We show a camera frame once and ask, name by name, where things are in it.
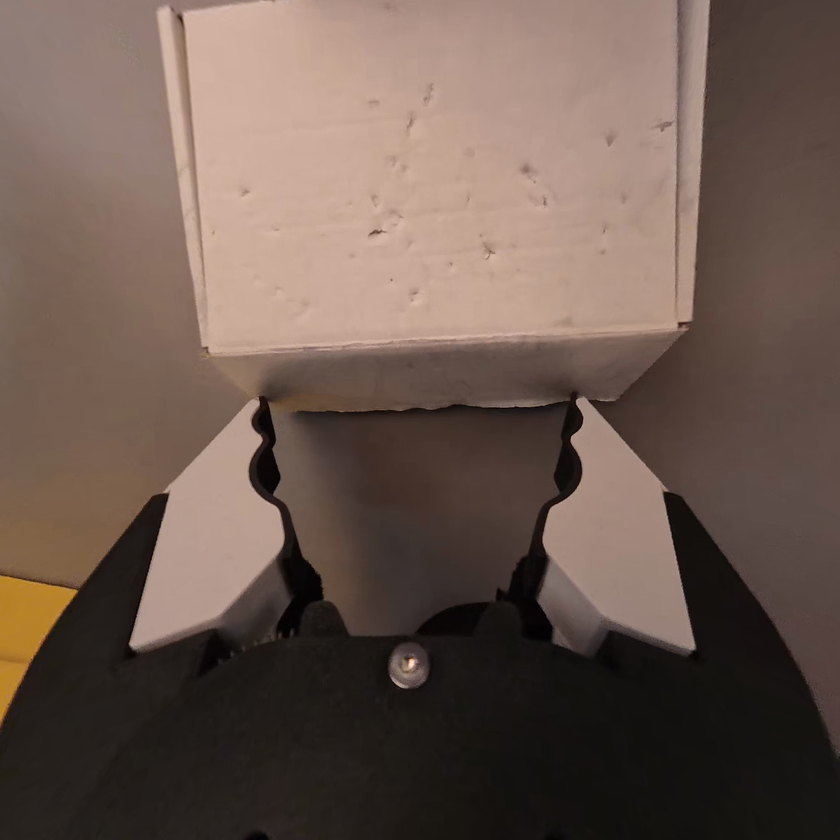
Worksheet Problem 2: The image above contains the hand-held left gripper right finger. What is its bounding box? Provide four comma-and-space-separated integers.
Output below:
507, 392, 698, 658

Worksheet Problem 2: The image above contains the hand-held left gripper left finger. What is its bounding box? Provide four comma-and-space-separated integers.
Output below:
128, 395, 324, 655

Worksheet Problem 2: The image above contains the yellow plastic bin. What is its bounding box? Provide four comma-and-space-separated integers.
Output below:
0, 574, 80, 723

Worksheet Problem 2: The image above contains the white cardboard mailer box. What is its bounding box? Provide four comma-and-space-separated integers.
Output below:
156, 0, 711, 413

